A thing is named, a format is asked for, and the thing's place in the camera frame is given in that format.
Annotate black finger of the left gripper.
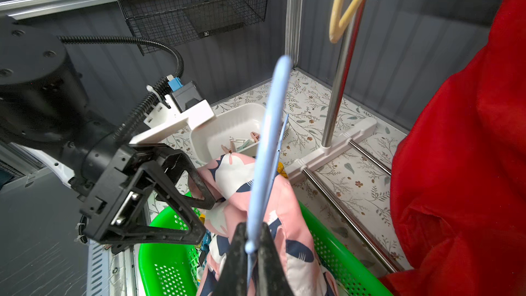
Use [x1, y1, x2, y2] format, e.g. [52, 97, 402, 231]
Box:
[112, 161, 206, 251]
[157, 145, 216, 210]

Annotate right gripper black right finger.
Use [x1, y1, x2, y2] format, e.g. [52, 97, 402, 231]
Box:
[256, 223, 293, 296]

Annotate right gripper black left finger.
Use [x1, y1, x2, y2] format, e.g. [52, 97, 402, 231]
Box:
[212, 223, 248, 296]

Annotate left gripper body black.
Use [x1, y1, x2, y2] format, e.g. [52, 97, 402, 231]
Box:
[80, 144, 163, 250]

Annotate pink navy patterned shorts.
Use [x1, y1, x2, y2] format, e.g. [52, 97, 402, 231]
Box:
[187, 151, 341, 296]

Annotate pink clothespin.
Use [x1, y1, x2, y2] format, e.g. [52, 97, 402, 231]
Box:
[250, 132, 260, 143]

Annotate light blue wire hanger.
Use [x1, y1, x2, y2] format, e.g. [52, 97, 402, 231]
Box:
[245, 56, 293, 279]

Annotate red shorts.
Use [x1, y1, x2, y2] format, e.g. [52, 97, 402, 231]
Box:
[382, 0, 525, 295]

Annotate yellow hanger of printed shorts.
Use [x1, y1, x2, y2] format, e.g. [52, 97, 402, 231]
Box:
[328, 0, 384, 45]

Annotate white clothespin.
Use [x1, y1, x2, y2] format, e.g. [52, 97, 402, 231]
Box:
[229, 138, 253, 152]

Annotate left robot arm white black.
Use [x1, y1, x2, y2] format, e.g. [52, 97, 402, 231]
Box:
[1, 16, 215, 250]

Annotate white plastic tray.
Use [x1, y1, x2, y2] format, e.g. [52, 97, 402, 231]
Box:
[190, 104, 266, 163]

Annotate green plastic basket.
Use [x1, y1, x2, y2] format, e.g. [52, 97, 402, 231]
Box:
[138, 204, 391, 295]

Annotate steel clothes rack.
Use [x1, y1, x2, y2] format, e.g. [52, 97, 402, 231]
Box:
[285, 0, 399, 274]

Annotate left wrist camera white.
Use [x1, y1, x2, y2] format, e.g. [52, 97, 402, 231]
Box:
[130, 75, 216, 145]

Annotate black corrugated cable left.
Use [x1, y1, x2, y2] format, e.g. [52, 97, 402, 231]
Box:
[57, 35, 185, 141]

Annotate black wire wall basket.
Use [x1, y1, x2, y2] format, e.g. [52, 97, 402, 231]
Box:
[117, 0, 268, 47]

